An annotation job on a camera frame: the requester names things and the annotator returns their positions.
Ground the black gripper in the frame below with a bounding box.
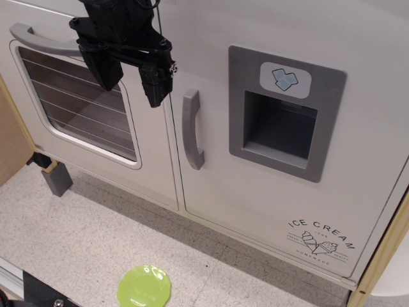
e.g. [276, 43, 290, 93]
[70, 1, 176, 108]

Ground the white fridge door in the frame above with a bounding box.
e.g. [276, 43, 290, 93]
[160, 1, 408, 287]

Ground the white oven door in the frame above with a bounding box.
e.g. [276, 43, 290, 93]
[1, 1, 178, 210]

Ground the grey cabinet leg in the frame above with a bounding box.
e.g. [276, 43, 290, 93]
[42, 163, 73, 197]

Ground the wooden side panel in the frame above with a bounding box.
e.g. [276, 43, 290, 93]
[1, 77, 35, 185]

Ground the grey ice dispenser panel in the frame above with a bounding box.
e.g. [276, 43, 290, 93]
[229, 45, 347, 183]

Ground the green plastic plate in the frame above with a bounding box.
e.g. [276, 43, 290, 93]
[117, 265, 171, 306]

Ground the grey fridge door handle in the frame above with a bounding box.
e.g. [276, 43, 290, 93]
[181, 88, 205, 170]

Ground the grey oven door handle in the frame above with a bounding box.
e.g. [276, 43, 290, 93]
[10, 23, 82, 57]

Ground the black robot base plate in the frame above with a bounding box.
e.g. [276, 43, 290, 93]
[22, 271, 79, 307]

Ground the wooden right frame post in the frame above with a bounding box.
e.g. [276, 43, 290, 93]
[347, 189, 408, 306]

